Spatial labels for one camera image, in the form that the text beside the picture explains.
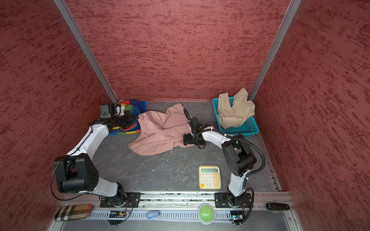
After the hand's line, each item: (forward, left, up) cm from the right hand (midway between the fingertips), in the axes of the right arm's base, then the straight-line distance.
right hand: (189, 144), depth 92 cm
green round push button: (-37, -7, -3) cm, 38 cm away
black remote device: (-35, -44, -2) cm, 56 cm away
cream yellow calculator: (-20, -11, -1) cm, 23 cm away
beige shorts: (+21, -34, +3) cm, 40 cm away
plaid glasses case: (-35, +58, +1) cm, 68 cm away
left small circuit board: (-37, +39, -6) cm, 54 cm away
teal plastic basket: (+12, -43, +1) cm, 45 cm away
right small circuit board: (-39, -23, -4) cm, 45 cm away
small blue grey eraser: (-36, +20, -3) cm, 42 cm away
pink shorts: (+9, +19, +3) cm, 21 cm away
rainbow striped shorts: (+31, +40, +5) cm, 51 cm away
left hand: (+10, +31, +16) cm, 36 cm away
